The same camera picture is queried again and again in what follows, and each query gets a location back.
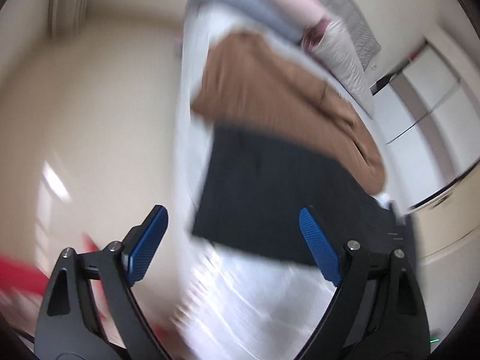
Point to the white grey wardrobe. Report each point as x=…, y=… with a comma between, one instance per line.
x=429, y=118

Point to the white quilted bed cover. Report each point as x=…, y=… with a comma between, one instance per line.
x=235, y=306

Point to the grey padded headboard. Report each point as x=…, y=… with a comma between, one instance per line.
x=366, y=45

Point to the bed with grey sheet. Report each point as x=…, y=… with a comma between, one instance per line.
x=255, y=289

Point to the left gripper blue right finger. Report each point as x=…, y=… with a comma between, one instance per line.
x=344, y=265

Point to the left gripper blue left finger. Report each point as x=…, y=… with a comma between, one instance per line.
x=119, y=269

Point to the black wool coat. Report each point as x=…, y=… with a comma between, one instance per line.
x=257, y=185

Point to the grey beige pillow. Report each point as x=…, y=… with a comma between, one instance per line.
x=337, y=53

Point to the brown coat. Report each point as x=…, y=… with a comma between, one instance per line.
x=246, y=83

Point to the red plastic chair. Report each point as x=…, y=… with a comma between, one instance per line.
x=17, y=275

